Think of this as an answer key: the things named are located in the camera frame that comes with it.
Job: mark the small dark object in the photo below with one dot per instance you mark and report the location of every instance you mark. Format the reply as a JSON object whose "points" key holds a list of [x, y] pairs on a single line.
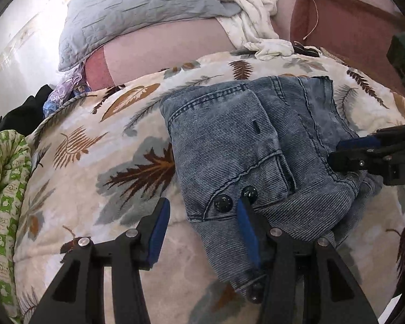
{"points": [[305, 49]]}

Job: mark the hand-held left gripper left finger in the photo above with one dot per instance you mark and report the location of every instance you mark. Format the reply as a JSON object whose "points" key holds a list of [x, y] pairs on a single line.
{"points": [[158, 229]]}

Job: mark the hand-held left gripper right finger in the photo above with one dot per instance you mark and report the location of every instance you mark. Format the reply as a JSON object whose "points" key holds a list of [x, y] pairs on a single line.
{"points": [[248, 229]]}

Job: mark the leaf-printed cream blanket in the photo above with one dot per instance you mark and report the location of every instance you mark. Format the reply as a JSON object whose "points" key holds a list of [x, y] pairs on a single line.
{"points": [[114, 175]]}

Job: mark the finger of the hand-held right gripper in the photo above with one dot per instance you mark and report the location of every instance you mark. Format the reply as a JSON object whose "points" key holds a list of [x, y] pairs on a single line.
{"points": [[357, 142], [351, 162]]}

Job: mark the green and white rolled quilt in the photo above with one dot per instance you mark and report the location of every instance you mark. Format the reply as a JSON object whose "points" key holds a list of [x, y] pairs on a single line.
{"points": [[5, 192]]}

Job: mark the crumpled white cloth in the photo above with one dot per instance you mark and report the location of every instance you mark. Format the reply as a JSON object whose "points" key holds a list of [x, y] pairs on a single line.
{"points": [[253, 17]]}

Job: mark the clear purple plastic bag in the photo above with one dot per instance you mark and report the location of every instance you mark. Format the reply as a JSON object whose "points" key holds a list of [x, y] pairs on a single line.
{"points": [[65, 91]]}

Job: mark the grey-blue denim pants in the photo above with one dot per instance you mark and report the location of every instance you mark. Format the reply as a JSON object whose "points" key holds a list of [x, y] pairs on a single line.
{"points": [[256, 148]]}

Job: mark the grey quilted pillow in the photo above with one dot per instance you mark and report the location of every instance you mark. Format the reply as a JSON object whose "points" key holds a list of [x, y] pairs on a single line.
{"points": [[138, 10]]}

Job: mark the black garment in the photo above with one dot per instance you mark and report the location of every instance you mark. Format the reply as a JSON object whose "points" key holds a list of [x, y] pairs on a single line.
{"points": [[23, 111]]}

